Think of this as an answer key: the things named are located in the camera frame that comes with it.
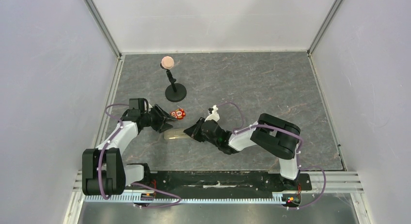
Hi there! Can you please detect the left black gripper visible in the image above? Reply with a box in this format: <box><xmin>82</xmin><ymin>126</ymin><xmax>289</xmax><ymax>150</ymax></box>
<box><xmin>141</xmin><ymin>104</ymin><xmax>177</xmax><ymax>133</ymax></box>

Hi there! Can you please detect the beige remote control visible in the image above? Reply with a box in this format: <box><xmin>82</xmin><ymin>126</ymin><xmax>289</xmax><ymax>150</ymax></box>
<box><xmin>164</xmin><ymin>128</ymin><xmax>190</xmax><ymax>140</ymax></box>

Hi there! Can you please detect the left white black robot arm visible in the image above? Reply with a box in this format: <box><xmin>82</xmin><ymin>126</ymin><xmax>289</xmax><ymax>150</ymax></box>
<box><xmin>82</xmin><ymin>98</ymin><xmax>177</xmax><ymax>199</ymax></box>

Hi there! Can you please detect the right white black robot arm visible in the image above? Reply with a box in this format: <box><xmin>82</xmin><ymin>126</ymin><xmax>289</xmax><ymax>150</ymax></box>
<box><xmin>183</xmin><ymin>113</ymin><xmax>303</xmax><ymax>189</ymax></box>

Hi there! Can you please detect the red dice block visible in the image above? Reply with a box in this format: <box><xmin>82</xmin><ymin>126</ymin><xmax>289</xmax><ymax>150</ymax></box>
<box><xmin>170</xmin><ymin>108</ymin><xmax>186</xmax><ymax>120</ymax></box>

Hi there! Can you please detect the black stand with pink ball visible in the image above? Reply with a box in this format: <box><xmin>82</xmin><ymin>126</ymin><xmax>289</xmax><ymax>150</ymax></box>
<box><xmin>160</xmin><ymin>56</ymin><xmax>187</xmax><ymax>102</ymax></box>

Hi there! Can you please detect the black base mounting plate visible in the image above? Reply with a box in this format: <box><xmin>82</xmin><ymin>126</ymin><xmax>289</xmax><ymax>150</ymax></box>
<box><xmin>139</xmin><ymin>163</ymin><xmax>313</xmax><ymax>199</ymax></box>

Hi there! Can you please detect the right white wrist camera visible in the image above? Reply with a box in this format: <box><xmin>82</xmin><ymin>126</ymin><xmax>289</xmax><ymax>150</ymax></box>
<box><xmin>205</xmin><ymin>105</ymin><xmax>220</xmax><ymax>122</ymax></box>

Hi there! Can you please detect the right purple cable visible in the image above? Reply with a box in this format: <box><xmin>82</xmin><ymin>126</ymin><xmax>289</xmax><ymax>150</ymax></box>
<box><xmin>217</xmin><ymin>101</ymin><xmax>327</xmax><ymax>209</ymax></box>

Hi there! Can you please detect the purple cable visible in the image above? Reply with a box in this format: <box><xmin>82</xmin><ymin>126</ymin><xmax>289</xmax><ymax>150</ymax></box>
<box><xmin>217</xmin><ymin>101</ymin><xmax>327</xmax><ymax>209</ymax></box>
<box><xmin>96</xmin><ymin>103</ymin><xmax>132</xmax><ymax>201</ymax></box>

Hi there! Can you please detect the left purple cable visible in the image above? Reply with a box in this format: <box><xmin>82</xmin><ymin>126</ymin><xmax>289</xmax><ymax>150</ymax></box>
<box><xmin>96</xmin><ymin>103</ymin><xmax>132</xmax><ymax>201</ymax></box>

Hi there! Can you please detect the white slotted cable duct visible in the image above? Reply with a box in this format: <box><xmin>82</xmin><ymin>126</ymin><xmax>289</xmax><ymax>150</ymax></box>
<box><xmin>84</xmin><ymin>190</ymin><xmax>286</xmax><ymax>205</ymax></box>

